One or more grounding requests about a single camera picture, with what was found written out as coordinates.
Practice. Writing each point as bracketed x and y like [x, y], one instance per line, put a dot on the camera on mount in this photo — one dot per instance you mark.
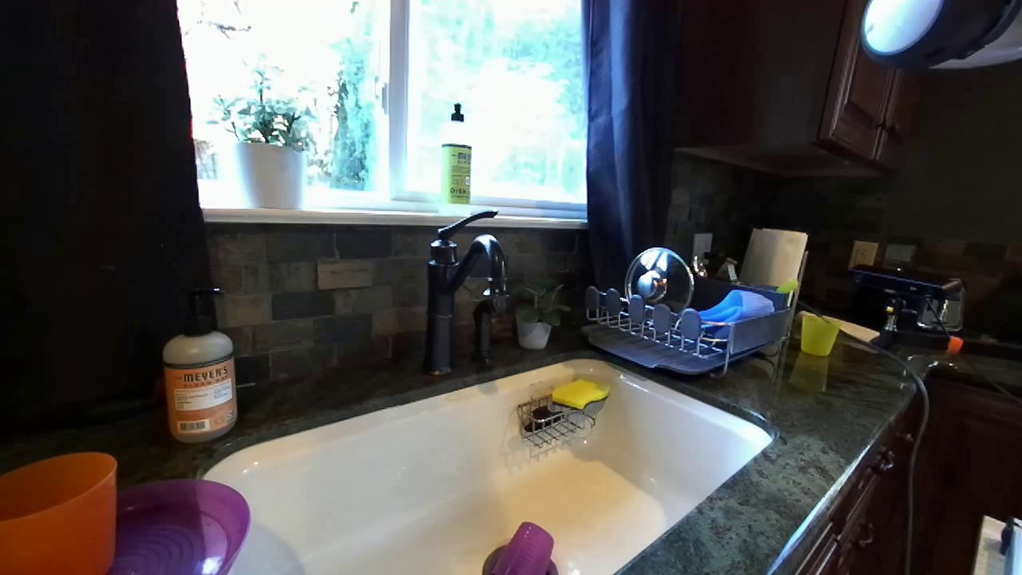
[906, 286]

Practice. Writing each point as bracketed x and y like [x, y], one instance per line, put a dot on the black curtain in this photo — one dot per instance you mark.
[96, 200]

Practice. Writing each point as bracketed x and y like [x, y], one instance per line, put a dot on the grey dish rack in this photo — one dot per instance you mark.
[679, 347]

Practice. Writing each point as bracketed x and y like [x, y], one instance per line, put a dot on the dark bronze side sprayer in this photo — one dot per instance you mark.
[485, 327]

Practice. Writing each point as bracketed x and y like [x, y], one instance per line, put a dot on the orange label soap pump bottle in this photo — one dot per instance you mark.
[200, 391]

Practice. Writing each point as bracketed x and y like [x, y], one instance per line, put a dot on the window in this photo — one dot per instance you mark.
[487, 96]

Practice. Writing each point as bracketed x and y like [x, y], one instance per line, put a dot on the glass pot lid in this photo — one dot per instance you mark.
[659, 279]

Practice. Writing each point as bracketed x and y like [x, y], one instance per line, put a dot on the dark bronze tap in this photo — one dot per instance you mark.
[441, 303]

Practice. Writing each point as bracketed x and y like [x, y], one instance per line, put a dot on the purple plastic bowl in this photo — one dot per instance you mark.
[180, 531]

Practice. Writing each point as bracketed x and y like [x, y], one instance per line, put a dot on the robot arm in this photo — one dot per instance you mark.
[918, 28]

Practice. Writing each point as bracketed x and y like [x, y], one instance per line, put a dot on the yellow sponge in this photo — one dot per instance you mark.
[580, 393]

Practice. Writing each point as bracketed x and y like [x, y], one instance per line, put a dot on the paper towel roll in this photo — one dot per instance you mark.
[773, 257]

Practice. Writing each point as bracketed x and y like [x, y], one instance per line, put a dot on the green plastic cup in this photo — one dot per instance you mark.
[819, 335]

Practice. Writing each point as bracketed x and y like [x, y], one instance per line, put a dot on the yellow-green dish soap bottle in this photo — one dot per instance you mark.
[456, 172]

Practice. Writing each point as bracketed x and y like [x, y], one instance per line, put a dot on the orange plastic cup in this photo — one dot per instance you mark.
[56, 519]

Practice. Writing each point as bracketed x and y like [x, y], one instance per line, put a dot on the blue plastic container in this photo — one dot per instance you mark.
[738, 306]

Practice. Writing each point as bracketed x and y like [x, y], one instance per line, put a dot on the green brush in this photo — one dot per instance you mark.
[787, 286]

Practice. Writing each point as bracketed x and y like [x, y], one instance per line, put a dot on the small plant in white pot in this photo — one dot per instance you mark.
[535, 329]

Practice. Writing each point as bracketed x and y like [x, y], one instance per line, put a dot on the dark wooden wall cabinet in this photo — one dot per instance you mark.
[858, 88]

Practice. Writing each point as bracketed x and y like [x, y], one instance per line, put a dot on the dark blue curtain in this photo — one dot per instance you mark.
[627, 136]

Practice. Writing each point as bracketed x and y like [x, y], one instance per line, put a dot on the white sink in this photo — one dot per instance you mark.
[447, 487]

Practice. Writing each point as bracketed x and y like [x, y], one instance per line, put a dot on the purple plastic cup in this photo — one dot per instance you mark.
[523, 553]

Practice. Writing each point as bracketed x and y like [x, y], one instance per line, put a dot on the dark scrubber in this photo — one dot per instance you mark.
[544, 417]

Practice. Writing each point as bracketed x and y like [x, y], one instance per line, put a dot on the wall socket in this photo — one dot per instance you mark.
[900, 255]
[863, 254]
[703, 244]

